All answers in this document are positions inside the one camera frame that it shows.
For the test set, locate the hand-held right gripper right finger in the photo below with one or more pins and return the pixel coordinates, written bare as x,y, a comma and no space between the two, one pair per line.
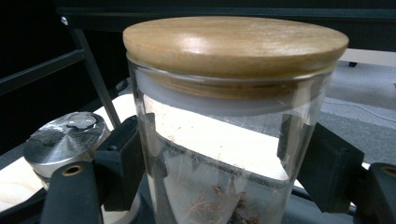
333,168

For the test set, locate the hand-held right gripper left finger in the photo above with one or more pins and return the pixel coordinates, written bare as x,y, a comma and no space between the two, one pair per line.
120,161

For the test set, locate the glass jar with metal lid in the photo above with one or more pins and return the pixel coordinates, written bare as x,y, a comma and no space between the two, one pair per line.
62,140

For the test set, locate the black metal shelf rack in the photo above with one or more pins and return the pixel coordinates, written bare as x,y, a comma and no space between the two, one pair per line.
92,73

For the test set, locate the wooden-lid glass jar brown spices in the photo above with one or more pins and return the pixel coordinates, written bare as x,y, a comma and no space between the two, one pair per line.
233,46

